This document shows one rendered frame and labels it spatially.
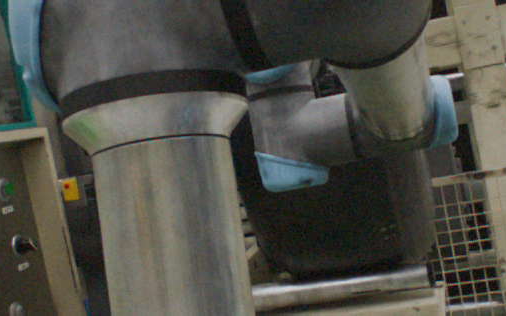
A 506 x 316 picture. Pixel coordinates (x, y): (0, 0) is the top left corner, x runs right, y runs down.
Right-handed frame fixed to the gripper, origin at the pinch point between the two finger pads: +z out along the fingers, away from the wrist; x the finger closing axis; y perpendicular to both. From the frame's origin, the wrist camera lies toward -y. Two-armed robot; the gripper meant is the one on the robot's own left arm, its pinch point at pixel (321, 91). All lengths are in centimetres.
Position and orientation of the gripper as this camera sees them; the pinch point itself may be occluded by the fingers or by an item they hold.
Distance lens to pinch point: 115.8
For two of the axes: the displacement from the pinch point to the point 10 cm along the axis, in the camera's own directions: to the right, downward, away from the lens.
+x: -9.5, 1.8, 2.5
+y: -1.7, -9.8, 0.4
